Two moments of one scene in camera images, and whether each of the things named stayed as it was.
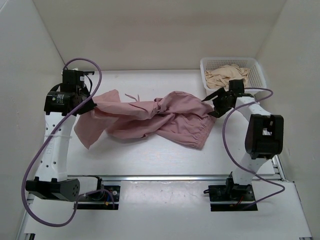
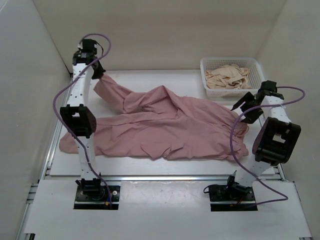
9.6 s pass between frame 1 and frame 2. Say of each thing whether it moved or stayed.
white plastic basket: stayed
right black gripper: moved
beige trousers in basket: stayed
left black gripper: moved
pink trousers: moved
